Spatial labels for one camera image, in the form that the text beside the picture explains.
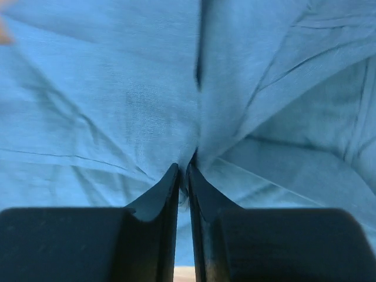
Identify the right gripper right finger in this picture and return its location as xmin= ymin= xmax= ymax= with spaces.
xmin=187 ymin=165 xmax=375 ymax=282

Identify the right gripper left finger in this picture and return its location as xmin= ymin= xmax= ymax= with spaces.
xmin=1 ymin=164 xmax=179 ymax=281

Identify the grey shirt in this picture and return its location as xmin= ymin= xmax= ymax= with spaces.
xmin=0 ymin=0 xmax=376 ymax=268

